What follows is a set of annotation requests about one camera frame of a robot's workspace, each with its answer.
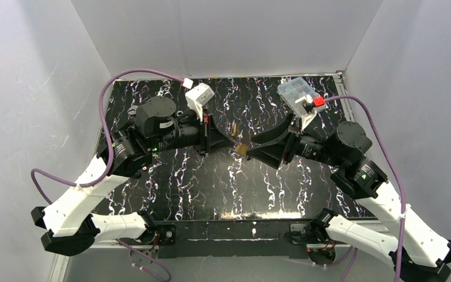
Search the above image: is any large brass padlock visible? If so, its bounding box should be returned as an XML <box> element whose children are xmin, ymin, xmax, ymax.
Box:
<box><xmin>230</xmin><ymin>120</ymin><xmax>238</xmax><ymax>140</ymax></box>

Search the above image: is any small brass padlock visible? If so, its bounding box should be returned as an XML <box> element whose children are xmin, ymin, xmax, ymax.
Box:
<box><xmin>235</xmin><ymin>143</ymin><xmax>249</xmax><ymax>156</ymax></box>

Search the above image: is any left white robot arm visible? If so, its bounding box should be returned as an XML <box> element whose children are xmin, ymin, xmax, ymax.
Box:
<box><xmin>31</xmin><ymin>96</ymin><xmax>234</xmax><ymax>256</ymax></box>

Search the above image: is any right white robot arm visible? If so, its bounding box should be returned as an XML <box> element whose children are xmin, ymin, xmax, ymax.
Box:
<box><xmin>246</xmin><ymin>118</ymin><xmax>451</xmax><ymax>281</ymax></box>

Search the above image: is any clear plastic screw box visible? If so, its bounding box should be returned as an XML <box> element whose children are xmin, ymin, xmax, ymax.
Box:
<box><xmin>277</xmin><ymin>77</ymin><xmax>320</xmax><ymax>115</ymax></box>

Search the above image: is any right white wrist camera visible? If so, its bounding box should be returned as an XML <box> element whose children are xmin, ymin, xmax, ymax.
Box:
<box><xmin>294</xmin><ymin>95</ymin><xmax>327</xmax><ymax>131</ymax></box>

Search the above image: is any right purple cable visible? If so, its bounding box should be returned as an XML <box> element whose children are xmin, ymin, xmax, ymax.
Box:
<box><xmin>324</xmin><ymin>95</ymin><xmax>407</xmax><ymax>282</ymax></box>

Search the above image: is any purple cable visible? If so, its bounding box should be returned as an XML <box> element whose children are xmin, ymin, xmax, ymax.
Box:
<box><xmin>324</xmin><ymin>95</ymin><xmax>407</xmax><ymax>282</ymax></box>
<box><xmin>30</xmin><ymin>69</ymin><xmax>193</xmax><ymax>282</ymax></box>

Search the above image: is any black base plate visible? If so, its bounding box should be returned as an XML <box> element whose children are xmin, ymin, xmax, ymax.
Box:
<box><xmin>147</xmin><ymin>219</ymin><xmax>351</xmax><ymax>260</ymax></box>

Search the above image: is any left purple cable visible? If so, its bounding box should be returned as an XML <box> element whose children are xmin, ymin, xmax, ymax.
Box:
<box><xmin>30</xmin><ymin>69</ymin><xmax>193</xmax><ymax>282</ymax></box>

